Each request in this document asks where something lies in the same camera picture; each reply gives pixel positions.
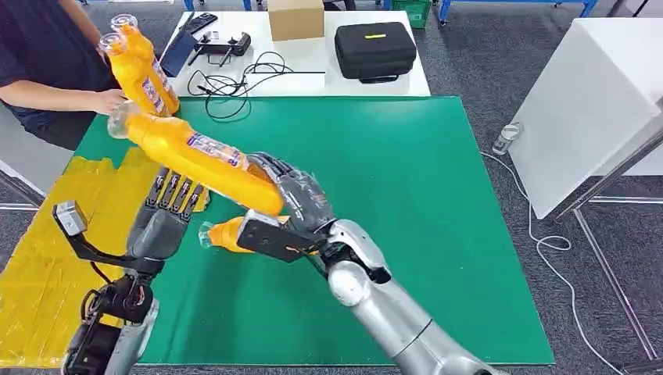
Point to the dark blue tablet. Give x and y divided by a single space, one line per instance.
177 54

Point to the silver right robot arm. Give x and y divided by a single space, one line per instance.
383 310

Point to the black remote controller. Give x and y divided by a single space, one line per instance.
222 47

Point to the grey metal table frame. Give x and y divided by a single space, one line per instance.
611 279

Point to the brown cardboard box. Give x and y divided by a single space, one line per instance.
295 20

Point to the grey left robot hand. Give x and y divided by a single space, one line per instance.
158 233

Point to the yellow plastic sheet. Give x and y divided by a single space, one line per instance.
46 269

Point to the black carry case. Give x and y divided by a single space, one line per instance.
375 52

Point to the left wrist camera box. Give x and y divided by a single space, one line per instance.
70 217

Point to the person's hand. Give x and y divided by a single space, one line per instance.
110 101

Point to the green table mat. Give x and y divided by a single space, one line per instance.
388 207

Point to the blue metal frame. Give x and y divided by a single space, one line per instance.
518 2

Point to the orange plastic bottle with label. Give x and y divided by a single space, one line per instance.
225 235
132 77
207 165
158 67

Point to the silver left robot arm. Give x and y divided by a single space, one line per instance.
124 336

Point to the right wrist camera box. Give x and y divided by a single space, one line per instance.
269 240

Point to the clear plastic bottle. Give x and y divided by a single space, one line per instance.
506 138

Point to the white panel table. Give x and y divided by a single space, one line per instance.
580 114

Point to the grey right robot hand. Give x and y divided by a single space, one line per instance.
305 202

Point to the black handheld device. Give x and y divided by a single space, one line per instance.
201 23

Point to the person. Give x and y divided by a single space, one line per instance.
36 46

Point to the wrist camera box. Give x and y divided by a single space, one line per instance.
70 217
269 240

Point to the green plastic crate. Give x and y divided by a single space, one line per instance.
412 11

